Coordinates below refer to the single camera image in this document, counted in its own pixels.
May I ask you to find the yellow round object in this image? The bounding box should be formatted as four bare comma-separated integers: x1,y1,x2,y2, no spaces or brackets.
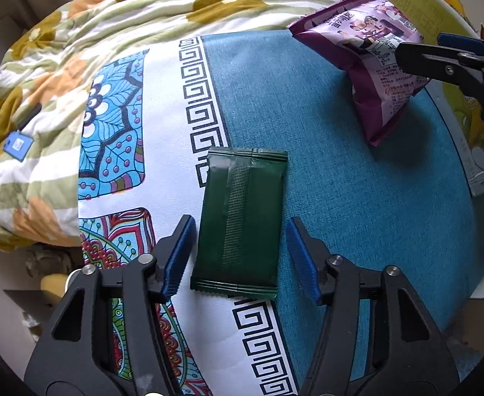
40,274,72,304

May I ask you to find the glass jar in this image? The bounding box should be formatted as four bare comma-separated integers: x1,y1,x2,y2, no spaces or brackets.
23,247,76,280

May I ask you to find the blue patterned tablecloth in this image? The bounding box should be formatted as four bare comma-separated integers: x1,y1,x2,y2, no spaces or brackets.
77,29,484,396

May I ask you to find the dark green snack packet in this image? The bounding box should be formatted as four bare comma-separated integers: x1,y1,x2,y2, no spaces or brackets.
190,146,289,300

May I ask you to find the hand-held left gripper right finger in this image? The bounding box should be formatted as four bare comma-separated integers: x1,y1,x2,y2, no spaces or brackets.
285,216,461,396

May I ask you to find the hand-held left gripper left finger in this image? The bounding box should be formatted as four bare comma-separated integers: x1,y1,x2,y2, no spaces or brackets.
23,214,197,396

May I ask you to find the blue tag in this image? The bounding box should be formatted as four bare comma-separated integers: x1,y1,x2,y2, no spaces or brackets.
3,130,34,162

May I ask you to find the floral quilt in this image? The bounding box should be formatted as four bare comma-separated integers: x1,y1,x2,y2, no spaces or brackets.
0,0,370,253

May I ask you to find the purple snack bag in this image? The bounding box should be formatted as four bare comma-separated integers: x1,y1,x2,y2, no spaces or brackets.
288,0,431,148

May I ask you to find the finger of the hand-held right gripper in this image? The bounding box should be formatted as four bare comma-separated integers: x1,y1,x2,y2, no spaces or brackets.
437,32,484,69
394,42,484,129

